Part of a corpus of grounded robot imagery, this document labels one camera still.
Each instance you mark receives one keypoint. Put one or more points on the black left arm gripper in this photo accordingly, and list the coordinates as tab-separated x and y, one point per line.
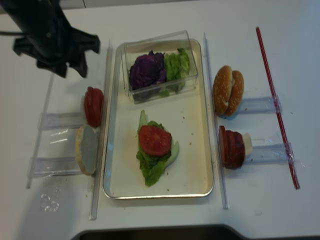
51	40

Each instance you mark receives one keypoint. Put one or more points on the tomato slice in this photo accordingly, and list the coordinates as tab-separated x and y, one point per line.
154	141

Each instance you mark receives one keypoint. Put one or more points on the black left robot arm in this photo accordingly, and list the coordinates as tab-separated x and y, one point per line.
47	36

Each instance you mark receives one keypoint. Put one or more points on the tomato slices stack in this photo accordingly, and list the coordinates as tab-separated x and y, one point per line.
93	102

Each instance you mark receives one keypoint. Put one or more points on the white bread slice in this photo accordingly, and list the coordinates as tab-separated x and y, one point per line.
86	144

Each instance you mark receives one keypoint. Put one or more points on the purple lettuce in container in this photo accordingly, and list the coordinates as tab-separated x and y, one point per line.
145	71

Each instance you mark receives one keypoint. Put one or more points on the clear lettuce container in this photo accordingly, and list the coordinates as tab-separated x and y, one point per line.
168	43

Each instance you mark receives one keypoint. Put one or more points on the green lettuce in container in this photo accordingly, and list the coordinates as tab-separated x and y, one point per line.
174	67

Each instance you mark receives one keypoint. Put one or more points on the sliced meat patties stack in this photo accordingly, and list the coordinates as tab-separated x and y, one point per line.
232	148

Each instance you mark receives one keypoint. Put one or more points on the white pusher block meat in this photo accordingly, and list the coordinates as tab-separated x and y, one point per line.
248	147

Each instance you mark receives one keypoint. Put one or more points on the metal tray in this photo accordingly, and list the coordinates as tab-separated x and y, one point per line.
184	115

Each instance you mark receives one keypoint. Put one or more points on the sesame bun half outer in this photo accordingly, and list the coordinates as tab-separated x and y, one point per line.
222	87

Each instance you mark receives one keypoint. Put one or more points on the sesame bun half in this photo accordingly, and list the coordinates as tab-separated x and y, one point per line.
222	87
237	91

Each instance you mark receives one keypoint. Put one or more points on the sesame bun half inner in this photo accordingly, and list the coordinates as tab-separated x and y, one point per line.
237	91

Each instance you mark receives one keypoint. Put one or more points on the red plastic strip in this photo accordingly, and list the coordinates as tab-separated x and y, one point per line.
287	146

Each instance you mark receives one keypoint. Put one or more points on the far left clear rail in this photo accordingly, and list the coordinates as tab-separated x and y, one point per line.
32	162

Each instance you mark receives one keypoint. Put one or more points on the long clear rail left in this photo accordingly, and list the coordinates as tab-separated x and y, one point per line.
101	136

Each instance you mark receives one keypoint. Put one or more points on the long clear rail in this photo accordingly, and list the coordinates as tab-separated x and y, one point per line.
220	169
101	136

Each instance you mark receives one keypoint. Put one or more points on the long clear rail right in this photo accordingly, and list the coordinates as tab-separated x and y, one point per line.
220	169

